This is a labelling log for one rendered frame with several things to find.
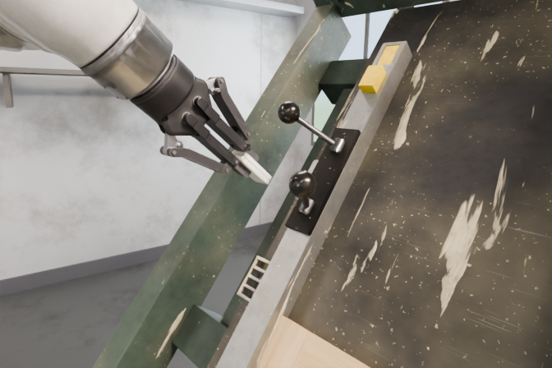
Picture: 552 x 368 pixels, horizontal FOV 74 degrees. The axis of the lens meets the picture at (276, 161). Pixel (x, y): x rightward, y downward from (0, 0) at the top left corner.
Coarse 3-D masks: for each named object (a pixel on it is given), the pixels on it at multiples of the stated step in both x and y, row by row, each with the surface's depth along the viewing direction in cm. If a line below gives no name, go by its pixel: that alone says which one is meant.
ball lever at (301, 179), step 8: (296, 176) 49; (304, 176) 48; (312, 176) 49; (288, 184) 50; (296, 184) 48; (304, 184) 48; (312, 184) 48; (296, 192) 48; (304, 192) 48; (312, 192) 49; (304, 200) 55; (312, 200) 59; (304, 208) 58
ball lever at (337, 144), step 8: (280, 104) 60; (288, 104) 59; (296, 104) 60; (280, 112) 59; (288, 112) 59; (296, 112) 59; (288, 120) 59; (296, 120) 60; (304, 120) 61; (312, 128) 61; (320, 136) 62; (328, 136) 62; (336, 144) 62; (336, 152) 62
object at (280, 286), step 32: (384, 96) 67; (352, 128) 65; (352, 160) 62; (320, 224) 58; (288, 256) 57; (256, 288) 57; (288, 288) 55; (256, 320) 54; (224, 352) 54; (256, 352) 52
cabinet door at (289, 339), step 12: (288, 324) 53; (276, 336) 53; (288, 336) 52; (300, 336) 51; (312, 336) 50; (276, 348) 52; (288, 348) 51; (300, 348) 50; (312, 348) 49; (324, 348) 48; (336, 348) 48; (264, 360) 52; (276, 360) 51; (288, 360) 50; (300, 360) 49; (312, 360) 48; (324, 360) 47; (336, 360) 47; (348, 360) 46
